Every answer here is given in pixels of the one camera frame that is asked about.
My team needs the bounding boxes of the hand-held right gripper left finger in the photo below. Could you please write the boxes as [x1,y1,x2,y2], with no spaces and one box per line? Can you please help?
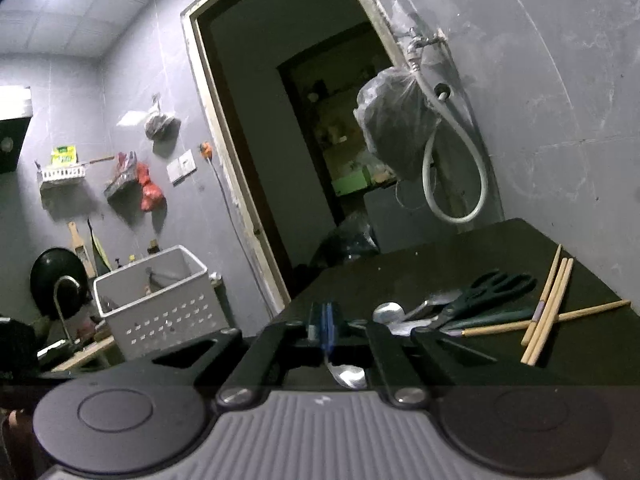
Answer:
[80,302,329,408]

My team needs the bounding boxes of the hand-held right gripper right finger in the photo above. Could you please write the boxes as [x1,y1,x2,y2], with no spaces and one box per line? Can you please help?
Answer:
[328,302,566,407]

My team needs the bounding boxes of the dark green handled scissors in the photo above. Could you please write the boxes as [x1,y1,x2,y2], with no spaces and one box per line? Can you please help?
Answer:
[414,269,539,335]

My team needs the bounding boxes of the white perforated plastic basket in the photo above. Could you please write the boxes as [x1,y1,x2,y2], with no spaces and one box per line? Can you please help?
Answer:
[93,245,224,362]

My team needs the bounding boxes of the dark green slim utensil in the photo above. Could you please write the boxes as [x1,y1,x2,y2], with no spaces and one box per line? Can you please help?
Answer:
[440,307,537,332]

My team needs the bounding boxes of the black garbage bag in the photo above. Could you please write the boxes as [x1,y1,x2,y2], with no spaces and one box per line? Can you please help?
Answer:
[309,211,381,271]

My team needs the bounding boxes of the grey cabinet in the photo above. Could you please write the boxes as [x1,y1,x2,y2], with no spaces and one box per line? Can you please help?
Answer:
[362,182,505,256]

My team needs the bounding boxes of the green box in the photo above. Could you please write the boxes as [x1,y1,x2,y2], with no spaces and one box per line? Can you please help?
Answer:
[332,169,373,198]

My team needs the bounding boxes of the red plastic bag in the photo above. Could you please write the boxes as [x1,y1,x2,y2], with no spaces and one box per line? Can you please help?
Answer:
[137,161,168,213]

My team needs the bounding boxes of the large clear plastic bag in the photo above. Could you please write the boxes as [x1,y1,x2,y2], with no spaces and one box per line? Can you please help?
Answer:
[353,66,442,182]

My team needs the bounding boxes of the green cloth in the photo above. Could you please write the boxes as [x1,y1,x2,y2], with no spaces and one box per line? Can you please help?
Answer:
[87,217,113,273]

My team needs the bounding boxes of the storage shelf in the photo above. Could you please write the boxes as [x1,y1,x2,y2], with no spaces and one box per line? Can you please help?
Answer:
[285,50,396,196]

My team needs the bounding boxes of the wooden grater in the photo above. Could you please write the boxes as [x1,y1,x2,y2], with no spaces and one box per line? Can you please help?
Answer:
[67,221,97,281]

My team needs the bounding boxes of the hanging mesh bag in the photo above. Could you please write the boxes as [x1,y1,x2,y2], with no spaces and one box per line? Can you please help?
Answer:
[144,95,182,141]

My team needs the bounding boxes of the curved sink faucet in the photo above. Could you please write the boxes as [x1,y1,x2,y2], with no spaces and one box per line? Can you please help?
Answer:
[52,275,85,348]

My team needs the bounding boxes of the metal tray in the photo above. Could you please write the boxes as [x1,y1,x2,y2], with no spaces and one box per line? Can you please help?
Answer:
[37,339,76,361]

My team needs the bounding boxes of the black wok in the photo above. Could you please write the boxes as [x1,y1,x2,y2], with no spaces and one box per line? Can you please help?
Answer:
[30,247,90,322]

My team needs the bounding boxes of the green yellow package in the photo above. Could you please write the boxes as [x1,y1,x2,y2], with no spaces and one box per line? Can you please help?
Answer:
[50,145,81,167]

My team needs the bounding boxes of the small hanging white bag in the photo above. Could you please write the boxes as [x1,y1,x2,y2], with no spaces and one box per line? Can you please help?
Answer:
[382,0,416,36]

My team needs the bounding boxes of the black range hood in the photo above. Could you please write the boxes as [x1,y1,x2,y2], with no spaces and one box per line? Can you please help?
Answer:
[0,85,33,176]

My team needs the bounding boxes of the white hose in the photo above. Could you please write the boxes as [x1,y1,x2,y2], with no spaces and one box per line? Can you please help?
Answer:
[410,62,489,225]

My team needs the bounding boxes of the white cable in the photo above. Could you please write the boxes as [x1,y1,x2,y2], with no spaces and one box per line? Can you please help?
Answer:
[210,157,261,281]

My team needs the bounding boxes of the white wall switch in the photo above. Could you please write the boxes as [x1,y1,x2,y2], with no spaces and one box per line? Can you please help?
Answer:
[166,149,197,186]

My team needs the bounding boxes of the grey wall rack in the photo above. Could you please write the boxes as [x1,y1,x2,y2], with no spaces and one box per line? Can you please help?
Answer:
[102,151,140,202]

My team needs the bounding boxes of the door frame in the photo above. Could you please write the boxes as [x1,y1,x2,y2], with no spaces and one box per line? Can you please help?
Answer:
[181,0,416,311]

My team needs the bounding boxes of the metal wall faucet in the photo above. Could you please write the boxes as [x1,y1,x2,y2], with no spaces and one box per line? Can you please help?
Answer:
[404,26,449,68]

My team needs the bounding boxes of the white wall rack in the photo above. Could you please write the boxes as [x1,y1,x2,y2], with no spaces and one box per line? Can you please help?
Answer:
[36,159,87,192]

